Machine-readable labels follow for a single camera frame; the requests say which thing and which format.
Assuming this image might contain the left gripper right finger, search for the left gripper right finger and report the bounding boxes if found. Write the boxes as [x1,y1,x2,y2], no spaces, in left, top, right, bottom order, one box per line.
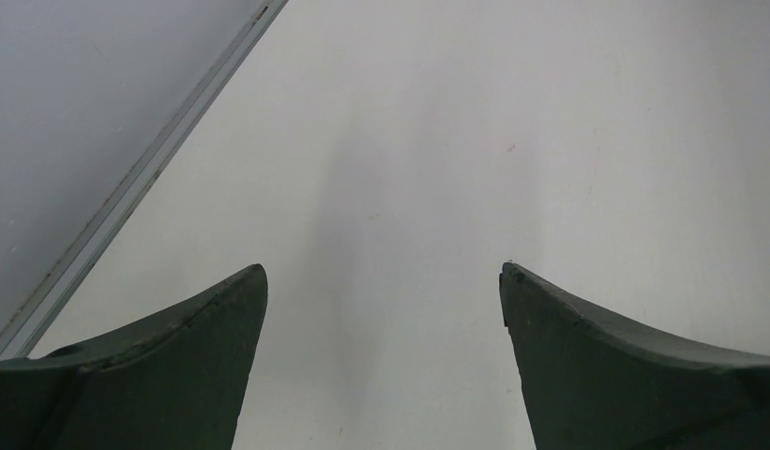
[499,262,770,449]

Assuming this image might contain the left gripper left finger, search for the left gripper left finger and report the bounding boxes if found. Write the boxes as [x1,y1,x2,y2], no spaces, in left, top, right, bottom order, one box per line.
[0,264,267,449]

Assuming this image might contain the aluminium frame rail left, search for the aluminium frame rail left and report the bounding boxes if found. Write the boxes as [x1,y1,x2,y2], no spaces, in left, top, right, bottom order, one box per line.
[0,1,283,360]

